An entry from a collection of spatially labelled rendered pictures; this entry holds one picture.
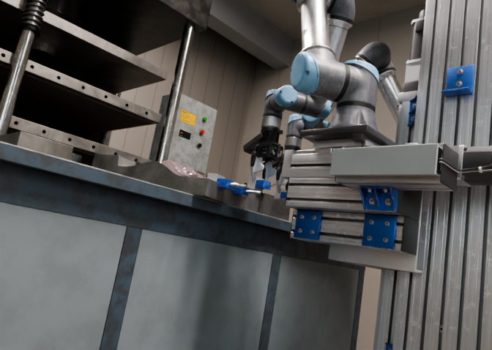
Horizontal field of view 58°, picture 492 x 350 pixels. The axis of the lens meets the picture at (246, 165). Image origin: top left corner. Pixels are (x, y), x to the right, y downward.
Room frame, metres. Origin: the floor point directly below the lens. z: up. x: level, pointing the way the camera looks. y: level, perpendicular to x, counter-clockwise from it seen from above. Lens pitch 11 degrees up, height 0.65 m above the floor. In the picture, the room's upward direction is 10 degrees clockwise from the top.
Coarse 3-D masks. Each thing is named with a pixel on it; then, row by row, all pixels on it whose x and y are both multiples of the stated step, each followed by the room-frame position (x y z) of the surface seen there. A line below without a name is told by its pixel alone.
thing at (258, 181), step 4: (256, 176) 1.63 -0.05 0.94; (252, 180) 1.64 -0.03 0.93; (256, 180) 1.63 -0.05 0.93; (260, 180) 1.62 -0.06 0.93; (264, 180) 1.61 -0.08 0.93; (248, 184) 1.65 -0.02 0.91; (252, 184) 1.64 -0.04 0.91; (256, 184) 1.63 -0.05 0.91; (260, 184) 1.61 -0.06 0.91; (264, 184) 1.61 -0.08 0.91; (268, 184) 1.61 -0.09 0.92; (272, 184) 1.59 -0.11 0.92; (276, 184) 1.58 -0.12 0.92; (252, 188) 1.64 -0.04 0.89; (256, 188) 1.64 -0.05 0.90; (260, 188) 1.64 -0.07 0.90; (264, 188) 1.62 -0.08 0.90; (268, 188) 1.62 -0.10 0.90
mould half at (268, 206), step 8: (248, 200) 1.60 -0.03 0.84; (256, 200) 1.63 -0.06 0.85; (264, 200) 1.66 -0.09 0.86; (272, 200) 1.69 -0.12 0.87; (248, 208) 1.61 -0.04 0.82; (256, 208) 1.64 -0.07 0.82; (264, 208) 1.67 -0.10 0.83; (272, 208) 1.70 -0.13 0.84; (280, 208) 1.73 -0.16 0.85; (288, 208) 1.76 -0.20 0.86; (272, 216) 1.70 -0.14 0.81; (280, 216) 1.74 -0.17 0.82; (288, 216) 1.77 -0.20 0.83
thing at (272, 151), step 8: (264, 128) 1.61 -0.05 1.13; (272, 128) 1.61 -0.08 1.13; (272, 136) 1.60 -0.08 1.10; (264, 144) 1.60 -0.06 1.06; (272, 144) 1.61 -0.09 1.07; (280, 144) 1.62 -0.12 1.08; (264, 152) 1.61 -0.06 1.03; (272, 152) 1.60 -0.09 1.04; (264, 160) 1.66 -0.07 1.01; (272, 160) 1.65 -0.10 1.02
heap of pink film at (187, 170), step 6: (162, 162) 1.48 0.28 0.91; (168, 162) 1.47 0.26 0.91; (174, 162) 1.48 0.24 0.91; (174, 168) 1.45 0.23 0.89; (180, 168) 1.45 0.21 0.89; (186, 168) 1.57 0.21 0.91; (192, 168) 1.61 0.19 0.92; (186, 174) 1.45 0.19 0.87; (192, 174) 1.55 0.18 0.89; (198, 174) 1.55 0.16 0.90
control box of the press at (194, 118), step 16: (160, 112) 2.45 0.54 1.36; (192, 112) 2.44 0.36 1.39; (208, 112) 2.52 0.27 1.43; (160, 128) 2.43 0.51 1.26; (176, 128) 2.38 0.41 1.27; (192, 128) 2.45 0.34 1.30; (208, 128) 2.53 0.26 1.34; (176, 144) 2.40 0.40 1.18; (192, 144) 2.47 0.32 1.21; (208, 144) 2.55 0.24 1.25; (176, 160) 2.41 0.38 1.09; (192, 160) 2.48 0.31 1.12
